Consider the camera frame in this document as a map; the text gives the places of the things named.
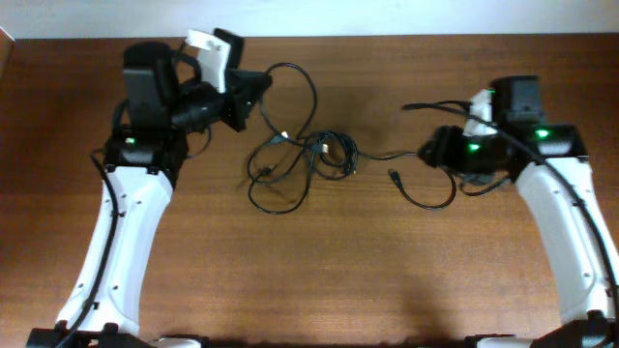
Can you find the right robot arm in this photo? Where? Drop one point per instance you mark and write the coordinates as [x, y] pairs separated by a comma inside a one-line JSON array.
[[549, 166]]

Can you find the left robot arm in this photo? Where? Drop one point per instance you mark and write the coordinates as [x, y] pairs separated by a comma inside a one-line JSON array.
[[170, 95]]

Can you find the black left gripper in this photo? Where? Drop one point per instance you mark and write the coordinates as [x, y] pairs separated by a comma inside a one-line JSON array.
[[237, 99]]

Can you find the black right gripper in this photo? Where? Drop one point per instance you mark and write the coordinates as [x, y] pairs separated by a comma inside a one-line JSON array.
[[436, 146]]

